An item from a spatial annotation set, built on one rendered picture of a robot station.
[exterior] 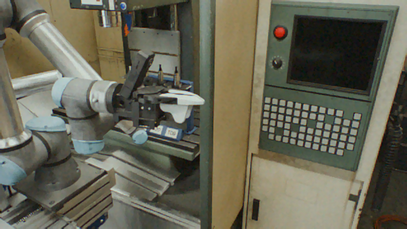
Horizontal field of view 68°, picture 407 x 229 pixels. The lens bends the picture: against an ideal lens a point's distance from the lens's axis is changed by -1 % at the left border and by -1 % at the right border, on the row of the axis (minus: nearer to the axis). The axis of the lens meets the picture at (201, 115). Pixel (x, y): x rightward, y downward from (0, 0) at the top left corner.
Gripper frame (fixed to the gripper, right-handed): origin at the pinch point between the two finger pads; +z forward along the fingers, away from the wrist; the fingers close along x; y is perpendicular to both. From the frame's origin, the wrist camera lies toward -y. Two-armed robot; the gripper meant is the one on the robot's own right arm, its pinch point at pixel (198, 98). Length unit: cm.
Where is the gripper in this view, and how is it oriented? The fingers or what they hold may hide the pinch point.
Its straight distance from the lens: 65.3
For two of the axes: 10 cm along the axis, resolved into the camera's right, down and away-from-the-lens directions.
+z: 9.6, 1.2, -2.6
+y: -0.4, 9.5, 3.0
